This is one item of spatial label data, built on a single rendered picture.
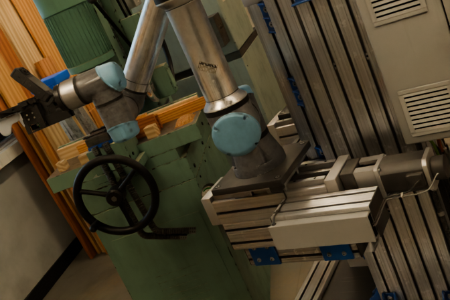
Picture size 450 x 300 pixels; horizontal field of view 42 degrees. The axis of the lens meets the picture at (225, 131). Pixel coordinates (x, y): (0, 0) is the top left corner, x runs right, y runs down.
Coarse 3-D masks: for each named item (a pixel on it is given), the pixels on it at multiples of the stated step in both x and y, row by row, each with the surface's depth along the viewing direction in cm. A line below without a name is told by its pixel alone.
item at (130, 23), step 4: (140, 12) 227; (128, 16) 231; (132, 16) 224; (136, 16) 224; (124, 20) 225; (128, 20) 225; (132, 20) 225; (136, 20) 225; (124, 24) 226; (128, 24) 226; (132, 24) 226; (136, 24) 225; (124, 28) 226; (128, 28) 226; (132, 28) 226; (136, 28) 226; (128, 32) 227; (132, 32) 227; (128, 36) 227; (132, 36) 227; (132, 40) 228
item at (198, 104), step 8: (184, 104) 215; (192, 104) 215; (200, 104) 215; (168, 112) 217; (176, 112) 217; (184, 112) 216; (160, 120) 218; (168, 120) 218; (80, 144) 226; (80, 152) 225
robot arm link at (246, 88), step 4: (240, 88) 153; (244, 88) 153; (248, 88) 154; (248, 92) 153; (252, 92) 155; (252, 96) 155; (252, 100) 154; (252, 104) 150; (256, 104) 155; (256, 108) 151; (260, 112) 157; (260, 116) 157; (260, 120) 156; (264, 120) 158; (260, 124) 156; (264, 124) 157; (264, 128) 157
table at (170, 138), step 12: (204, 120) 214; (168, 132) 204; (180, 132) 203; (192, 132) 202; (144, 144) 205; (156, 144) 205; (168, 144) 204; (180, 144) 204; (144, 156) 203; (72, 168) 213; (48, 180) 213; (60, 180) 213; (72, 180) 212; (84, 180) 212; (96, 180) 201
